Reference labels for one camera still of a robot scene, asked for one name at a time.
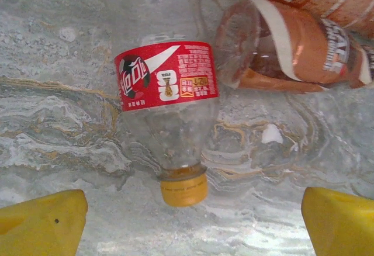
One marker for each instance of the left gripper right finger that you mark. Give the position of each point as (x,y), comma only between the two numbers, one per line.
(342,226)

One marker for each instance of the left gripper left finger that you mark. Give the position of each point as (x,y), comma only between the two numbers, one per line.
(38,229)

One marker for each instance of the cola bottle red label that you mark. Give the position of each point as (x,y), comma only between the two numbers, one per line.
(166,77)

